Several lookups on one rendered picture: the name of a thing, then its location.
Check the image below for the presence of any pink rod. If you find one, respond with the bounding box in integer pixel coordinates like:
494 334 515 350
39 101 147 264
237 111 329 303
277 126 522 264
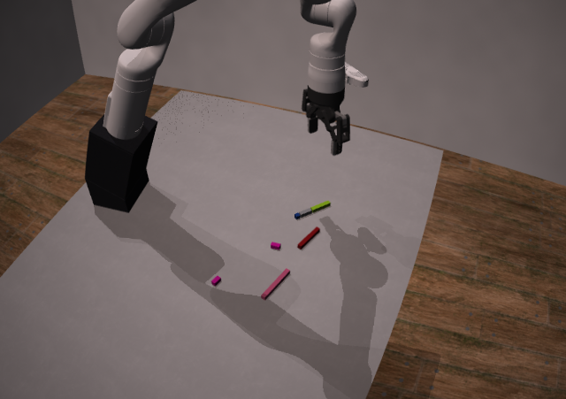
261 269 290 300

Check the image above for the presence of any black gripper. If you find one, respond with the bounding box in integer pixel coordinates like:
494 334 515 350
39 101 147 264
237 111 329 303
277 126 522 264
302 86 350 156

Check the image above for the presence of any grey rod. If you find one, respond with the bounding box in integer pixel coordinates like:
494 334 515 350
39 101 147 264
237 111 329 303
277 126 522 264
299 208 312 218

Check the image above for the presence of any lime green rod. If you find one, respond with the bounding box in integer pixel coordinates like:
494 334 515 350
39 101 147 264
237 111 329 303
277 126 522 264
310 201 331 213

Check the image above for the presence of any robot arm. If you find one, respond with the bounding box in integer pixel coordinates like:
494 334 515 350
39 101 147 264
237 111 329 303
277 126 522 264
103 0 369 140

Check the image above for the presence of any dark red rod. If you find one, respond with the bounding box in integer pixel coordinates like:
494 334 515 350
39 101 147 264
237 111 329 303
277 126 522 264
297 227 320 249

